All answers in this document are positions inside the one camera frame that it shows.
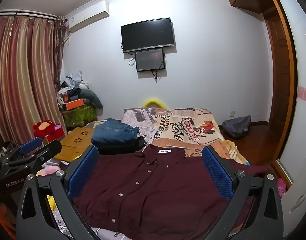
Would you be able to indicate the yellow curved headrest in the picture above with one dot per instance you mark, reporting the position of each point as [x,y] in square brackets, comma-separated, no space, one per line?
[153,103]

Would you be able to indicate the wall-mounted black television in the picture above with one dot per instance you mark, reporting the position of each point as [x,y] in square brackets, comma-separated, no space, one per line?
[148,35]

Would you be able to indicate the pile of clutter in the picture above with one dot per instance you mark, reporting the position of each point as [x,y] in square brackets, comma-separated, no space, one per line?
[70,85]

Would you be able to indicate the wooden door frame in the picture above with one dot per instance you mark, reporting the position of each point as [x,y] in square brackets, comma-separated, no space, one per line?
[282,80]

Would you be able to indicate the orange box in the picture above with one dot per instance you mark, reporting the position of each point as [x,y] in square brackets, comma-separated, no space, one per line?
[73,104]

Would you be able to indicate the striped red curtain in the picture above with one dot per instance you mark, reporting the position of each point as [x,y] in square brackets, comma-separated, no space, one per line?
[20,75]

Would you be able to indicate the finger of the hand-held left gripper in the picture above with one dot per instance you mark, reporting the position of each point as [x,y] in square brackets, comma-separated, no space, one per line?
[30,145]
[46,151]

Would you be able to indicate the red plush toy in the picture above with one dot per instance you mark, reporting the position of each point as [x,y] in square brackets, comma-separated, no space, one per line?
[44,128]

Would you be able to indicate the wall socket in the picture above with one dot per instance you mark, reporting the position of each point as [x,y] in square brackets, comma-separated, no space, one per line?
[231,113]

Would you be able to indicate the yellow cloth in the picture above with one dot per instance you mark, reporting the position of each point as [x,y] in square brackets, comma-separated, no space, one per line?
[50,202]

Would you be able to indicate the folded blue jeans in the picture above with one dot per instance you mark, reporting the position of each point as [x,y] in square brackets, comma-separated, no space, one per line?
[113,132]

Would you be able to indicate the maroon button shirt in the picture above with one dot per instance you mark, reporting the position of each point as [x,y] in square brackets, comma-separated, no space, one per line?
[148,205]

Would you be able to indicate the white printed bed sheet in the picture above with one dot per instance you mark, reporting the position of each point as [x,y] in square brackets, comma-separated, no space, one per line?
[100,232]

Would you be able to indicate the pink slipper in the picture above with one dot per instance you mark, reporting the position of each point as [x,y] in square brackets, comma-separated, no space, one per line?
[280,187]

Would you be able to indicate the small black monitor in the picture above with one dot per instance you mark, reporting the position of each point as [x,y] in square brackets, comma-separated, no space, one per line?
[150,60]

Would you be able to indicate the green patterned box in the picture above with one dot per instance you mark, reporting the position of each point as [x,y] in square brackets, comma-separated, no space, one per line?
[79,116]

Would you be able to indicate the white air conditioner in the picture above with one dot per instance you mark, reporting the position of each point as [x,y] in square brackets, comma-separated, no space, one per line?
[90,15]

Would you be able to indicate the folded black clothes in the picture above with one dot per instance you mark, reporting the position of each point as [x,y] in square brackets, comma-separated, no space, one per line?
[133,146]

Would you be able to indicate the flat cardboard box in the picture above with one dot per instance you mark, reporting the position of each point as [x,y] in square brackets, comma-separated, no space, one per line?
[73,140]

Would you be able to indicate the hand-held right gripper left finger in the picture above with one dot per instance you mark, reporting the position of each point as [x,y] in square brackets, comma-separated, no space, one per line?
[83,172]

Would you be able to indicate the grey backpack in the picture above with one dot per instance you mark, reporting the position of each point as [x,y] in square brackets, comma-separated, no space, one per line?
[236,127]

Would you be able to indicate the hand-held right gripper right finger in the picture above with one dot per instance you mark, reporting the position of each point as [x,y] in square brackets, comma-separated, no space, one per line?
[217,172]

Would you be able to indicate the person's left forearm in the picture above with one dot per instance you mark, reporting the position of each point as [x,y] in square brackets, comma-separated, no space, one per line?
[3,220]

